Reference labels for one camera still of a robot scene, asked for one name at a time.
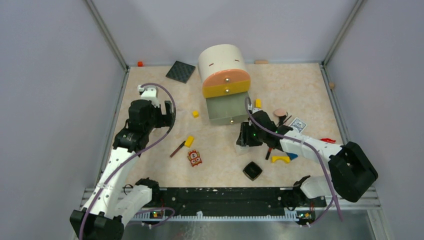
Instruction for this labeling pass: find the white cube box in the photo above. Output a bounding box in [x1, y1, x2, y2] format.
[234, 144, 250, 156]

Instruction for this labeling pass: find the black square compact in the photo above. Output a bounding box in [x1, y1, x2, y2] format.
[242, 161, 263, 181]

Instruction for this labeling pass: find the grey bottom drawer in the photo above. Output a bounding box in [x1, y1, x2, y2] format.
[205, 92, 249, 126]

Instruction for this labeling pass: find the cream round drawer organizer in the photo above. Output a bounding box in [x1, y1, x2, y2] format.
[197, 44, 251, 99]

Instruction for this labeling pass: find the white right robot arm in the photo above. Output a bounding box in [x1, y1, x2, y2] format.
[236, 106, 379, 206]

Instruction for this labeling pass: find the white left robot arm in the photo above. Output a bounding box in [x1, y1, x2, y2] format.
[69, 82, 177, 240]

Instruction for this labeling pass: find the black makeup brush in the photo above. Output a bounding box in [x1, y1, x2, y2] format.
[278, 115, 292, 127]

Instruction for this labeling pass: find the red black pen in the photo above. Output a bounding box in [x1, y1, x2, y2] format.
[265, 147, 273, 161]

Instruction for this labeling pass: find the small yellow cube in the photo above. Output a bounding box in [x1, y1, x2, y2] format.
[192, 110, 199, 118]

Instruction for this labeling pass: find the dark red lip gloss tube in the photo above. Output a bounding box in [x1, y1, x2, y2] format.
[169, 141, 186, 158]

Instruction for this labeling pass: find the yellow rectangular block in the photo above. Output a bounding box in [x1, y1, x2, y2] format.
[184, 135, 195, 148]

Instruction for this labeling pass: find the yellow block near drawer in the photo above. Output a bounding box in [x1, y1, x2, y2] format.
[255, 98, 262, 109]

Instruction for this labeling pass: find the yellow arch block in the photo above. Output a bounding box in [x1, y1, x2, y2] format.
[271, 156, 291, 164]

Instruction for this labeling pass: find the blue rectangular block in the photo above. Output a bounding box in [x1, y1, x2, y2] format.
[286, 152, 298, 161]

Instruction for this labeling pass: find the red owl number puzzle piece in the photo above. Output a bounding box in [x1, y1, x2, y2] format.
[187, 149, 203, 167]

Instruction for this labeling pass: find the black textured square mat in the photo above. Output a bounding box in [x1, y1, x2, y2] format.
[165, 61, 196, 84]

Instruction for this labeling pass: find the red plastic clip toy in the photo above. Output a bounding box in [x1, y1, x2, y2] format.
[320, 138, 337, 144]

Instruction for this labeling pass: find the wooden block at back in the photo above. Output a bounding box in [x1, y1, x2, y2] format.
[254, 60, 269, 65]

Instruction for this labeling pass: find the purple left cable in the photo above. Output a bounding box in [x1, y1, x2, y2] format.
[78, 82, 177, 240]

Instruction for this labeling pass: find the purple cable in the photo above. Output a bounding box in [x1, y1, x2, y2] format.
[244, 96, 344, 222]
[78, 82, 177, 240]

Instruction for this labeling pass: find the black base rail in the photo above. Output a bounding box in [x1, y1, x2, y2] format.
[145, 187, 327, 217]

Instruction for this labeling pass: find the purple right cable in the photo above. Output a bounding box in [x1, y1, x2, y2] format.
[244, 96, 344, 222]

